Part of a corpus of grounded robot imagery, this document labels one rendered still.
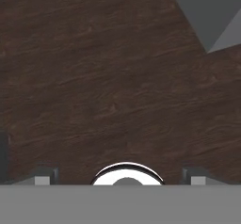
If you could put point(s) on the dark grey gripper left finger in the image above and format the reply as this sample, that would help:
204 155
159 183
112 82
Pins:
47 175

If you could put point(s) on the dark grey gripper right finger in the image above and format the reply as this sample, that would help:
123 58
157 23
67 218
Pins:
194 173

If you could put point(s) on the dark grey panel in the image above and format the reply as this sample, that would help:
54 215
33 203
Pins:
3 158

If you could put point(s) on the white round disc, black rim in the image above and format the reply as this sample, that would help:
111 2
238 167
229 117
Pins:
125 172

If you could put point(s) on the grey cupboard run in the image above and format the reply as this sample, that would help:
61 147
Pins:
207 11

